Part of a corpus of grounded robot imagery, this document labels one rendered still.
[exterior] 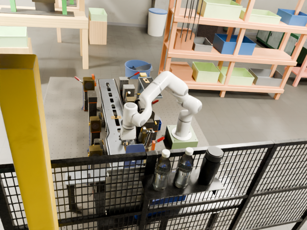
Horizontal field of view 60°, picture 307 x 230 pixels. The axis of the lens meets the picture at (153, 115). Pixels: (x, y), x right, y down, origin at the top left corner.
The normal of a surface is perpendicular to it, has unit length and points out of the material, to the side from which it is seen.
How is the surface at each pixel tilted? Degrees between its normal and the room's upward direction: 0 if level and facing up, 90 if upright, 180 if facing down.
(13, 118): 90
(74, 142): 0
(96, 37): 90
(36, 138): 90
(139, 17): 90
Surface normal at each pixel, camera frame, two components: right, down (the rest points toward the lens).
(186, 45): 0.11, 0.58
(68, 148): 0.13, -0.82
